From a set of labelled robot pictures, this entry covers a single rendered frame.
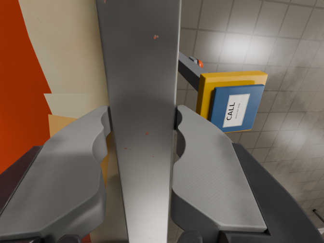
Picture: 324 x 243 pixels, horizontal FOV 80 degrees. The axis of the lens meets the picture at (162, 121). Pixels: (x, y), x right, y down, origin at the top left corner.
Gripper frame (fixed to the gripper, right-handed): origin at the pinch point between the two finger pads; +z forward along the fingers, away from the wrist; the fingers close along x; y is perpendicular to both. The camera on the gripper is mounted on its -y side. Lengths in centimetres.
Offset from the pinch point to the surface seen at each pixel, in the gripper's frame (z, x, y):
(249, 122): 22.5, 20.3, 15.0
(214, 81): 22.8, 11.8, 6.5
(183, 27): 121, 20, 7
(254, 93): 22.4, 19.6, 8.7
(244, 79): 23.8, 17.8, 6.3
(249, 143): 133, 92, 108
